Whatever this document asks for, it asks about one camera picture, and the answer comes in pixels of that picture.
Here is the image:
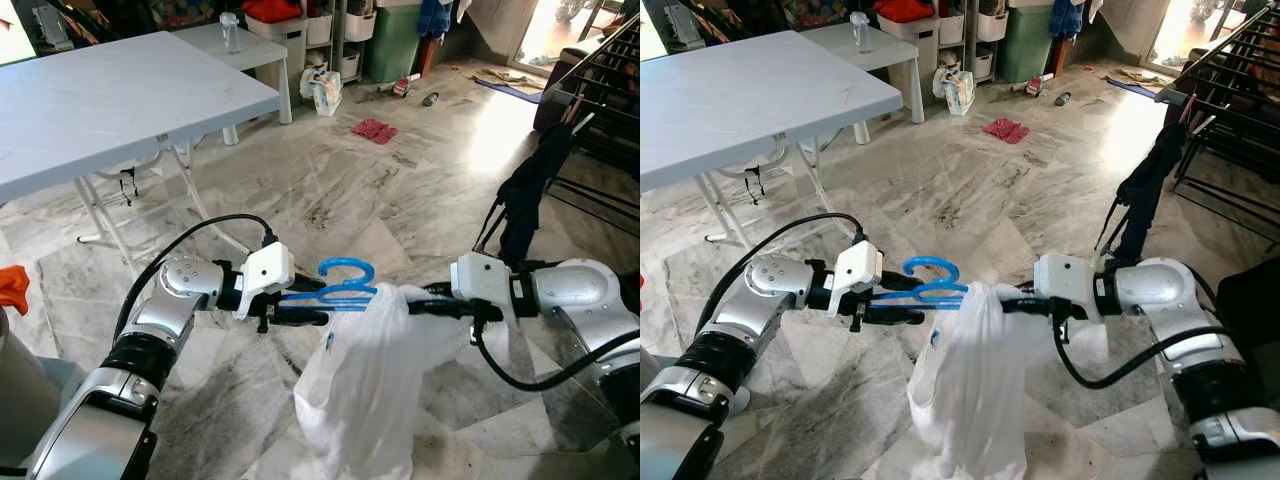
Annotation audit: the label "blue plastic hanger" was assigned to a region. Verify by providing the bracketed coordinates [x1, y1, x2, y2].
[278, 257, 380, 314]
[868, 255, 970, 307]

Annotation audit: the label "white t-shirt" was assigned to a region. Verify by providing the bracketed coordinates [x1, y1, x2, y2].
[907, 280, 1079, 480]
[292, 283, 471, 480]

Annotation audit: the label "dark navy garment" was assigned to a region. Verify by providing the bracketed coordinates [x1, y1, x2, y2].
[472, 120, 581, 269]
[1095, 122, 1193, 269]

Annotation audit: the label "red floor rag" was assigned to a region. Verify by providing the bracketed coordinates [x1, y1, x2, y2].
[983, 118, 1032, 147]
[350, 118, 399, 147]

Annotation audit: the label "white plastic bag pack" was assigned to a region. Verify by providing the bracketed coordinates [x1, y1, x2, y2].
[299, 66, 344, 118]
[932, 66, 977, 118]

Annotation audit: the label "blue and beige floor mat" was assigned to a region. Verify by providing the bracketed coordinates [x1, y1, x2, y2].
[1103, 66, 1193, 101]
[472, 66, 548, 105]

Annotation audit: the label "dark purple armchair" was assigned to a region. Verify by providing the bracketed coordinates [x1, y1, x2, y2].
[533, 47, 593, 133]

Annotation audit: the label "black metal drying rack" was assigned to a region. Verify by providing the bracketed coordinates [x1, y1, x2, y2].
[540, 12, 641, 236]
[1155, 5, 1280, 246]

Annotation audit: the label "small white table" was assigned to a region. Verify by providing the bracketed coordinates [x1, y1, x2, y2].
[800, 22, 927, 147]
[170, 22, 294, 147]

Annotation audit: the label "large white folding table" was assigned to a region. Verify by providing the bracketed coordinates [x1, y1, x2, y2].
[0, 30, 282, 273]
[640, 30, 906, 273]

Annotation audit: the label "green plastic bin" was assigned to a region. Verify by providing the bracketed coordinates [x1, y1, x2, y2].
[996, 3, 1055, 84]
[362, 3, 422, 84]

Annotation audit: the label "white shelf unit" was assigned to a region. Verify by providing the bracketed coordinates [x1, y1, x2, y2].
[305, 0, 364, 83]
[938, 0, 1001, 83]

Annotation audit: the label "pale blue child chair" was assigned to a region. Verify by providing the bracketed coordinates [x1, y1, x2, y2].
[0, 308, 89, 471]

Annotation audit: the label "orange cloth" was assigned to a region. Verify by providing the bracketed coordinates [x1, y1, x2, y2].
[0, 265, 32, 317]

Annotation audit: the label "red folded cloth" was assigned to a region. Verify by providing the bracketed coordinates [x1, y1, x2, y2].
[873, 0, 937, 24]
[242, 0, 303, 24]

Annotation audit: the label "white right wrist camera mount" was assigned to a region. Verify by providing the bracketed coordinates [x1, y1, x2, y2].
[449, 252, 517, 323]
[1033, 253, 1101, 323]

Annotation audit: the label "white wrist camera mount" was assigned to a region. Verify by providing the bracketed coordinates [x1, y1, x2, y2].
[829, 240, 885, 321]
[236, 240, 297, 321]
[1033, 253, 1101, 323]
[449, 252, 517, 323]

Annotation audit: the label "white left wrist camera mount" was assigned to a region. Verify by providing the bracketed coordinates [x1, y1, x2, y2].
[829, 240, 885, 321]
[236, 240, 297, 321]

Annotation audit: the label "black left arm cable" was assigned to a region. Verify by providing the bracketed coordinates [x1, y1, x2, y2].
[113, 213, 278, 341]
[703, 213, 869, 336]

